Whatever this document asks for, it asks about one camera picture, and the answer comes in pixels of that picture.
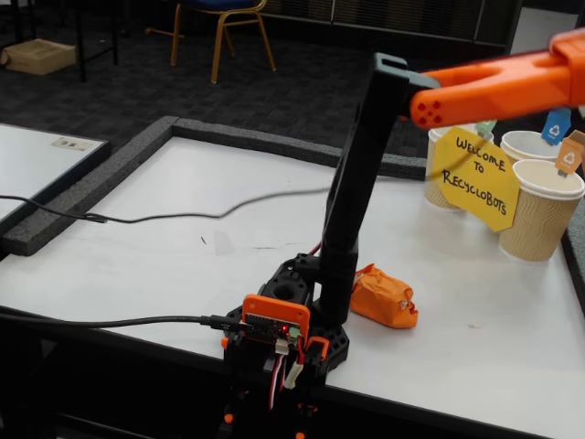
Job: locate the short dark grey foam strip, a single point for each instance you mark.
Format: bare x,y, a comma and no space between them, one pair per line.
402,167

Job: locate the black framed white table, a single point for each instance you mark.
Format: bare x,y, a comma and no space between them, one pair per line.
539,27
27,160

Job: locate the orange framed controller board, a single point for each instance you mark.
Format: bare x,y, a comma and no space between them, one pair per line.
274,315

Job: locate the orange paper bundle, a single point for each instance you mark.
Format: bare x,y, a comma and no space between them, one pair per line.
381,297

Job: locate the small paper label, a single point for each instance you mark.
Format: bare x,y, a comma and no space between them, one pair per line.
71,144

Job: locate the blue recycling bin sign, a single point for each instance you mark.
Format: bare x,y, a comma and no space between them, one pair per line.
555,130

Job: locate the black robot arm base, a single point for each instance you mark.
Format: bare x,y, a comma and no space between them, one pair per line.
329,343

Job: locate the green recycling bin sign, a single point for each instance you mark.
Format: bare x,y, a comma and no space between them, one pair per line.
485,128

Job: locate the gold framed blue chair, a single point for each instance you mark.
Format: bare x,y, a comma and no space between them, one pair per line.
219,3

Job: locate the yellow handwritten welcome sign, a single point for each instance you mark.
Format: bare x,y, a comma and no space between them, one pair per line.
471,192

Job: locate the orange recycling bin sign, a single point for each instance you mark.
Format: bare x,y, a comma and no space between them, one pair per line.
571,155

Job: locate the black and orange robot arm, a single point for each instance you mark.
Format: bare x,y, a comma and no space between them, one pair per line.
352,183

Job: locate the cardboard box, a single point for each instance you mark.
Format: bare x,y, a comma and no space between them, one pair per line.
36,57

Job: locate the black metal table legs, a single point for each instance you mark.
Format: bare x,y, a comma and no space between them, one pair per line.
81,46

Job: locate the ribbed brown paper cup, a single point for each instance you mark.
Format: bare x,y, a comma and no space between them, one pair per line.
521,146
535,228
436,196

